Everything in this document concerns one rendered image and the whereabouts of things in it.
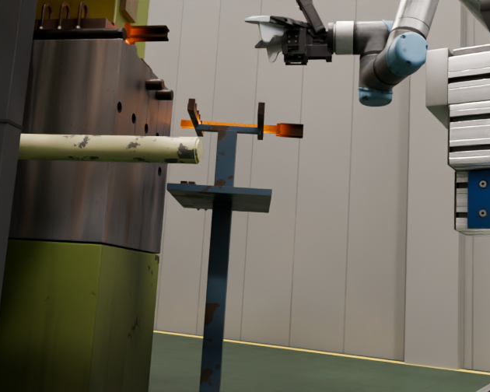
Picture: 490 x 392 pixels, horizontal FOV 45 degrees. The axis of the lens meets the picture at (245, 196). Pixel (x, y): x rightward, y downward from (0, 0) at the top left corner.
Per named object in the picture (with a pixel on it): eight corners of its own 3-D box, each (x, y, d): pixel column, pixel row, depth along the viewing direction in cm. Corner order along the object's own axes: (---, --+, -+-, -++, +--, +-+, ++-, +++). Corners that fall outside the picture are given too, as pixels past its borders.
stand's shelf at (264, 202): (268, 212, 206) (269, 207, 206) (271, 195, 166) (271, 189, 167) (183, 208, 207) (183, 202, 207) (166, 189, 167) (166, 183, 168)
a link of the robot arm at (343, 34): (353, 15, 132) (353, 30, 140) (332, 15, 133) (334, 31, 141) (351, 47, 131) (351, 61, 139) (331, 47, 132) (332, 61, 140)
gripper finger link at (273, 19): (272, 19, 130) (306, 29, 134) (273, 12, 131) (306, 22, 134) (262, 27, 135) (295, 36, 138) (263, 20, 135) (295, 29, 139)
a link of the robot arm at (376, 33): (403, 50, 129) (404, 13, 130) (352, 50, 131) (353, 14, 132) (400, 63, 136) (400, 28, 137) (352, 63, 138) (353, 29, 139)
